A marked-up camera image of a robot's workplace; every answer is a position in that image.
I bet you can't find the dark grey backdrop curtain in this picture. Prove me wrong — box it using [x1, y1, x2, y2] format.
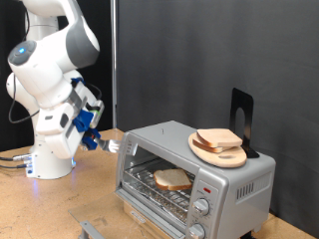
[116, 0, 319, 238]

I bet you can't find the silver oven knob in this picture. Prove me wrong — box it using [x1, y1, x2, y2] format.
[192, 198, 211, 217]
[187, 223, 207, 239]

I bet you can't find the black metal bookend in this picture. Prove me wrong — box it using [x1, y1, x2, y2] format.
[229, 88, 261, 159]

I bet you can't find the metal spatula with blue block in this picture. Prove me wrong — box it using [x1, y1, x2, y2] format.
[81, 127, 140, 157]

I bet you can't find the round wooden cutting board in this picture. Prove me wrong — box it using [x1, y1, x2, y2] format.
[187, 131, 248, 168]

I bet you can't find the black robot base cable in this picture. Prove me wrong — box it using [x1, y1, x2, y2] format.
[0, 162, 29, 170]
[0, 152, 33, 162]

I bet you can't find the black backdrop curtain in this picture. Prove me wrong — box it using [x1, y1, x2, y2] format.
[0, 0, 114, 152]

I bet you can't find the vertical metal pole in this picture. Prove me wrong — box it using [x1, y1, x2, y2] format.
[110, 0, 119, 129]

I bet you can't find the metal oven wire rack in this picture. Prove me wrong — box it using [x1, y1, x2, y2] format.
[123, 158, 196, 220]

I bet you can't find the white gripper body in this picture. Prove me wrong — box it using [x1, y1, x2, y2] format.
[35, 103, 85, 160]

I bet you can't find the glass oven door with handle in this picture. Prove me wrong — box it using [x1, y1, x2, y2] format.
[68, 189, 177, 239]

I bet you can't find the aluminium foil oven tray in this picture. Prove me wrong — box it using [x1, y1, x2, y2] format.
[123, 165, 192, 223]

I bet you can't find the wooden riser under oven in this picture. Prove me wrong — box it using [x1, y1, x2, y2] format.
[123, 202, 175, 239]

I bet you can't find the white wrist camera blue mount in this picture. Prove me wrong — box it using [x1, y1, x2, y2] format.
[70, 77, 106, 133]

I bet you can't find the silver toaster oven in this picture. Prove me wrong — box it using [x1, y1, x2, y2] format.
[114, 119, 277, 239]

